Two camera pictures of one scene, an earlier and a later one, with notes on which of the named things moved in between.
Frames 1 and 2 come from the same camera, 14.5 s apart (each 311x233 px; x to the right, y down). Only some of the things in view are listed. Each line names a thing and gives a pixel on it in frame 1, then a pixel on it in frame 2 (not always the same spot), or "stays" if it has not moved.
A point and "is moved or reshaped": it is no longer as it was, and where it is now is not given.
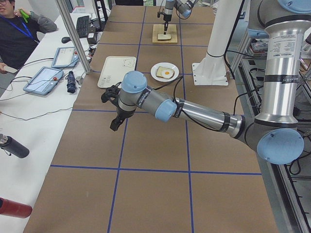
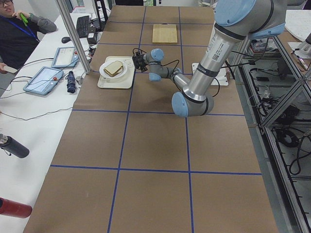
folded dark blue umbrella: [71, 84] stays
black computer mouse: [65, 40] stays
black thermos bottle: [12, 146] stays
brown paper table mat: [155, 176] stays
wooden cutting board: [159, 29] stays
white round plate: [154, 69] is moved or reshaped
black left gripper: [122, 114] → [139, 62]
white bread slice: [164, 36] → [113, 68]
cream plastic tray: [114, 68] stays
